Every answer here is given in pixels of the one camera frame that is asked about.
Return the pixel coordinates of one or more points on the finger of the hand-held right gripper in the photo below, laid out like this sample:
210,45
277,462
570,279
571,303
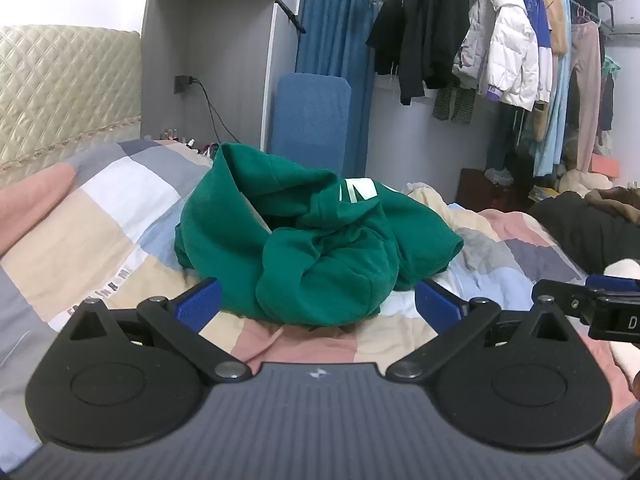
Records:
615,283
562,296

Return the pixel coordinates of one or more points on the tan hanging coat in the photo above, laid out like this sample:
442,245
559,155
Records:
555,20

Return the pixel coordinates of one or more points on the pink beige hanging pants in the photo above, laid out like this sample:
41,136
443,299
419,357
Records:
585,90

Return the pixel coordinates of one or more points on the white fluffy cloth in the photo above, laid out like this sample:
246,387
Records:
625,267

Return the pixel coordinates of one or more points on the grey striped garment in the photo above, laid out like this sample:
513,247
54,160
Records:
455,105

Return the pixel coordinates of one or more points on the dark clothes pile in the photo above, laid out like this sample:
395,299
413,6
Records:
585,230

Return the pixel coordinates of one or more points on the pale bundle on cabinet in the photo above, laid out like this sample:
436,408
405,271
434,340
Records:
499,176

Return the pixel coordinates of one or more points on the cream plush bundle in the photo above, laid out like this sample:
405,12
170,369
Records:
582,180

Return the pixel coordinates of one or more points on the black wall charger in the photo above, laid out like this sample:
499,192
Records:
182,84

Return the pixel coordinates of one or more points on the green hoodie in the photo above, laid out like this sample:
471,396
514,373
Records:
300,260

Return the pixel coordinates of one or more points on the blue padded board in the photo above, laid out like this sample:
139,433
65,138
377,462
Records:
310,125

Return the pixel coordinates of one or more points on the black wall rail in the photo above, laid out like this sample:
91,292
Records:
290,14

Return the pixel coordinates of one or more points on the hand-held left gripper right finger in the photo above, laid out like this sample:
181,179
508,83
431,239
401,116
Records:
436,306

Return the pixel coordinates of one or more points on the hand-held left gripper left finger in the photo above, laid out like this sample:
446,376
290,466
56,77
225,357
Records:
199,304

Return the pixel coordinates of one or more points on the pink box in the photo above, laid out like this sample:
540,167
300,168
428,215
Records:
604,164

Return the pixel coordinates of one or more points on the blue curtain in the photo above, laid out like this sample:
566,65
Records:
335,25

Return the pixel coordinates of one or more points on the stack of yellow papers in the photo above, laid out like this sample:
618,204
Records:
544,194

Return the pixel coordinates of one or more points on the beige quilted headboard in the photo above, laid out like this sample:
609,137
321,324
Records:
65,90

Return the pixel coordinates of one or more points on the white puffer jacket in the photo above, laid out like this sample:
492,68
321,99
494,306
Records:
510,45

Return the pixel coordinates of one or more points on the person's right forearm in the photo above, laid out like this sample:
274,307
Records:
622,440

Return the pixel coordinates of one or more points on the light blue hanging garment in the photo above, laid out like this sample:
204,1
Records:
557,120

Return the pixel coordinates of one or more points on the patchwork duvet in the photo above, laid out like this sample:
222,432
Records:
100,220

